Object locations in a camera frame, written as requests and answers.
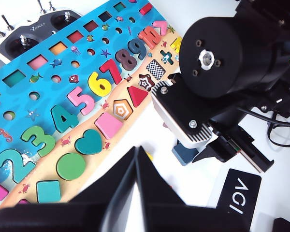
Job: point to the teal heart shape piece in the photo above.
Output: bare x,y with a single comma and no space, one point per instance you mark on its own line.
88,142

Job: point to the green number three piece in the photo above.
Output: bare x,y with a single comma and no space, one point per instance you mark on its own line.
46,145

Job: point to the black AGI label plate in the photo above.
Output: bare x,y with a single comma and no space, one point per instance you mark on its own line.
241,193

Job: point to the yellow number six piece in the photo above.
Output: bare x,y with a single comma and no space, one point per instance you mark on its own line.
94,84

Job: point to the dark purple number eight piece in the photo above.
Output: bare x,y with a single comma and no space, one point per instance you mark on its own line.
125,60

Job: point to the red triangle shape piece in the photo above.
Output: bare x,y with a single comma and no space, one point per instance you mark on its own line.
136,95

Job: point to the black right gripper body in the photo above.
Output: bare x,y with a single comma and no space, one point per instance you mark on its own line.
244,145

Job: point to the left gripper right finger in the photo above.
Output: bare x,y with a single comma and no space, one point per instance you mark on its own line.
157,193

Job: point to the pink symbol piece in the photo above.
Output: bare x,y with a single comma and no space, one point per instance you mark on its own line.
163,27

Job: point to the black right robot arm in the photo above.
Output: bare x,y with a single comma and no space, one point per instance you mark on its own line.
220,48

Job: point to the yellow symbol piece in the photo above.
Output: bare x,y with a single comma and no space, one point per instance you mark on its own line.
177,44

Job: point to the blue wooden number puzzle board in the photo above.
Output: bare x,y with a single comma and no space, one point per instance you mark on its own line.
17,101

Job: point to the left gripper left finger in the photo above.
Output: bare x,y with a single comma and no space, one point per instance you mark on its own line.
99,193

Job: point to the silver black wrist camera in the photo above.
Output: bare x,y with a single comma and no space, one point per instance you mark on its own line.
181,113

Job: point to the orange number ten piece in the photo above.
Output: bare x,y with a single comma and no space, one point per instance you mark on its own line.
145,35

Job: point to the yellow pentagon block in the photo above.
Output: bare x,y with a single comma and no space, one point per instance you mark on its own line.
149,157

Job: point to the teal square shape piece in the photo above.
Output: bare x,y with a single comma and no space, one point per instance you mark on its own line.
48,192

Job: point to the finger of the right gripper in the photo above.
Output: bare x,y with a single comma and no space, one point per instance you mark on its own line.
207,151

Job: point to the black radio remote controller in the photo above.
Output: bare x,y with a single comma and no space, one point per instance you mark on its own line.
46,26

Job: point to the small red bar piece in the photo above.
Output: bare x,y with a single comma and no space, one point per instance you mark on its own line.
145,9

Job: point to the pink number five piece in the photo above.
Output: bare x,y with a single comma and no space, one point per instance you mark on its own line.
84,106

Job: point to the teal number four piece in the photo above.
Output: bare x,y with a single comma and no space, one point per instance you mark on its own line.
70,116

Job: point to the navy rectangular block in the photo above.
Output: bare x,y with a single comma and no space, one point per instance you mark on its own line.
183,155

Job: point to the red number seven piece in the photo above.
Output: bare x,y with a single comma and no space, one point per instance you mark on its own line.
113,72

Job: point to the navy number nine piece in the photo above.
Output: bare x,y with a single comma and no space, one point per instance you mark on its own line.
141,52

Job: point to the pink trapezoid shape piece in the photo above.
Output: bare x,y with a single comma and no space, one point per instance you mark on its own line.
108,125

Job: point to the green circle shape piece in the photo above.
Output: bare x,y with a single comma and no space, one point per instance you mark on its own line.
71,166

